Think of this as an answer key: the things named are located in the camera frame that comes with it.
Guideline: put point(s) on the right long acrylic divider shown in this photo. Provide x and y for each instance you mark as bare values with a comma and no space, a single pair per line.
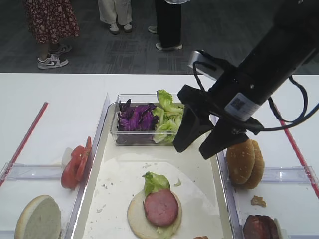
229,198

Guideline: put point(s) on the white paper under tomatoes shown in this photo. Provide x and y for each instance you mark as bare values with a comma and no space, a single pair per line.
64,159

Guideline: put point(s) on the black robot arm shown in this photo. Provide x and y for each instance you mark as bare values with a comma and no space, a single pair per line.
292,41

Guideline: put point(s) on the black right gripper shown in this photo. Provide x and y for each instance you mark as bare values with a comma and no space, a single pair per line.
223,98

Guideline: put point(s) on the left upper acrylic rail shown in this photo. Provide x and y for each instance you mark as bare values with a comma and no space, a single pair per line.
17,171

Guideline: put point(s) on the green lettuce pile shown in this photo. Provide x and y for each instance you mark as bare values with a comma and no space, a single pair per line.
170,116

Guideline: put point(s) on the long acrylic divider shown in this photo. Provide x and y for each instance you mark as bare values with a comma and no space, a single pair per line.
229,198
76,226

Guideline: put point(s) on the orange food scrap on tray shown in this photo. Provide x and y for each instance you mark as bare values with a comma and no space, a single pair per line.
201,237

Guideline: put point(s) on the green lettuce leaf on bun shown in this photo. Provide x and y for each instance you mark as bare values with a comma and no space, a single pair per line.
154,183

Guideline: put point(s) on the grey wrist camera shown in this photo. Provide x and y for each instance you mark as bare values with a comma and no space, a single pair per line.
205,64

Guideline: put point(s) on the white paper under patties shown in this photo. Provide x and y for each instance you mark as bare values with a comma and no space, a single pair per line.
281,232

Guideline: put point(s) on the purple cabbage leaves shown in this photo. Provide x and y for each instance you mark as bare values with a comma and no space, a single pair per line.
136,118

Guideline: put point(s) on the person in dark trousers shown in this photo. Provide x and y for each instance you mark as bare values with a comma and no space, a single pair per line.
168,27

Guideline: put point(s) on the rear sesame bun top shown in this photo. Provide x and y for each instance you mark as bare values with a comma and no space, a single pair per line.
258,168

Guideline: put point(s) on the clear plastic salad container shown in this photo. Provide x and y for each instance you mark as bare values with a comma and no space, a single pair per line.
136,99

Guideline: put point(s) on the brown crumb on table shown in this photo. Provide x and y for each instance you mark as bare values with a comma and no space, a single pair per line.
258,201

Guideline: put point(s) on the person in floral skirt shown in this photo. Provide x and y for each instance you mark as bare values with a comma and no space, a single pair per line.
49,21

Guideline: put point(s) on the bottom bun slice on tray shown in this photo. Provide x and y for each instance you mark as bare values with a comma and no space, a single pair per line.
140,225

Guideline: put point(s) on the sesame bun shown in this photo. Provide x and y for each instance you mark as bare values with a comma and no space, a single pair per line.
258,168
240,160

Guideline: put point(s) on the right red tape strip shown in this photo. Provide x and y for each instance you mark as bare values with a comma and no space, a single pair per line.
296,150

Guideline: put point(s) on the acrylic rail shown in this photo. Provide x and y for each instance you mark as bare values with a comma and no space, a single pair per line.
292,175
17,171

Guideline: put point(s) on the right upper acrylic rail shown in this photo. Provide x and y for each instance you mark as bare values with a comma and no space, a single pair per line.
292,175

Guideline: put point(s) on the person in beige trousers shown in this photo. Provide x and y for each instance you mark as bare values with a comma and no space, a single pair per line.
116,13

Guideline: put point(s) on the front sesame bun top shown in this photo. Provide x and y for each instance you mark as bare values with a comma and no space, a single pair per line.
240,160

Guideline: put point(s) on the rear tomato slice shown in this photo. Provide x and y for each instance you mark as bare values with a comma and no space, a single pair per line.
83,161

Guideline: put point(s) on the dark ham patty stack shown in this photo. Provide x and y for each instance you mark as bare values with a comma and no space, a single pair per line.
260,227

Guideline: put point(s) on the pink ham patty slice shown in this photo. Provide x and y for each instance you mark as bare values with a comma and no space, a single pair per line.
161,208

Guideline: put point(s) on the left long acrylic divider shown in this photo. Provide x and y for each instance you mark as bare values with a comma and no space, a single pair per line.
76,226

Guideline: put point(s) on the cream metal serving tray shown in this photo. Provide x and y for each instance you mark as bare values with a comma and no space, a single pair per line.
194,180

